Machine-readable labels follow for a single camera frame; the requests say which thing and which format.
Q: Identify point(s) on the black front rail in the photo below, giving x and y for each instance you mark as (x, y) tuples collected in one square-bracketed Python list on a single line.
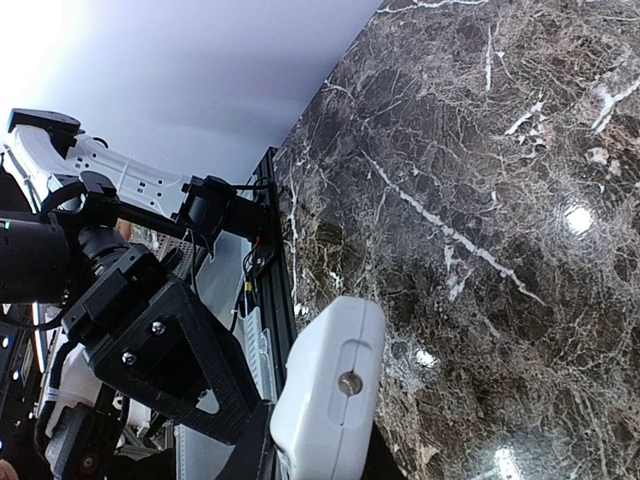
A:
[(266, 285)]

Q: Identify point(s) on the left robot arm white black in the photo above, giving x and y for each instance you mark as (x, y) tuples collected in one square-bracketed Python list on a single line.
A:
[(53, 254)]

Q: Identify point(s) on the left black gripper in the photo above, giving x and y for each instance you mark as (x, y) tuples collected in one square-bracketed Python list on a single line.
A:
[(146, 334)]

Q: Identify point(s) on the white remote control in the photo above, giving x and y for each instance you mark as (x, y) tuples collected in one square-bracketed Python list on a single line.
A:
[(322, 422)]

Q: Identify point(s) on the white slotted cable duct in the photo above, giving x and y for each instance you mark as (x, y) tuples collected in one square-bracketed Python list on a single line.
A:
[(200, 457)]

